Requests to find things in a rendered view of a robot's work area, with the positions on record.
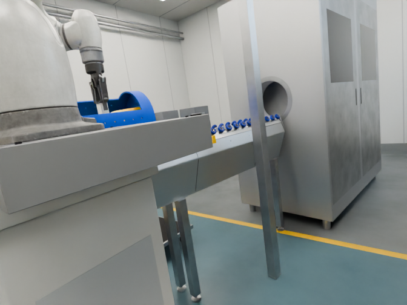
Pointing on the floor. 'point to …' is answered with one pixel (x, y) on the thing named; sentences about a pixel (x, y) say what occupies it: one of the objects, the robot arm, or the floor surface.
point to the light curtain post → (259, 134)
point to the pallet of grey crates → (180, 113)
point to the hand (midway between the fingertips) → (103, 111)
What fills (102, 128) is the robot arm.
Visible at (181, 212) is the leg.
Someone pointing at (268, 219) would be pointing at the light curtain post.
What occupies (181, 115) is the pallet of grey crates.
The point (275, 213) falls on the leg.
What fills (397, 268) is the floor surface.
